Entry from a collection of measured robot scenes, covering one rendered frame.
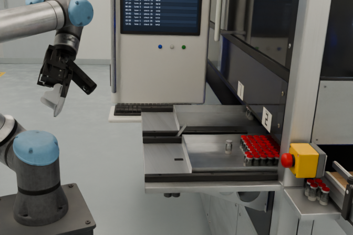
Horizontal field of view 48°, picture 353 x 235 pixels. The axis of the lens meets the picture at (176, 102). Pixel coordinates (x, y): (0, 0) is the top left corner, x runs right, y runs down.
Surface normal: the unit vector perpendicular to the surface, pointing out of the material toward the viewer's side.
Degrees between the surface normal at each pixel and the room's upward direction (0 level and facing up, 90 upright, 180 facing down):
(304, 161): 90
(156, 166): 0
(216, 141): 90
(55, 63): 51
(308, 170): 90
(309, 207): 0
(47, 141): 7
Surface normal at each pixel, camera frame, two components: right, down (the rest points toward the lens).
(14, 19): 0.66, -0.18
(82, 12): 0.75, 0.23
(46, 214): 0.46, -0.01
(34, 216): 0.12, 0.00
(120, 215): 0.04, -0.95
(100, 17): 0.10, 0.31
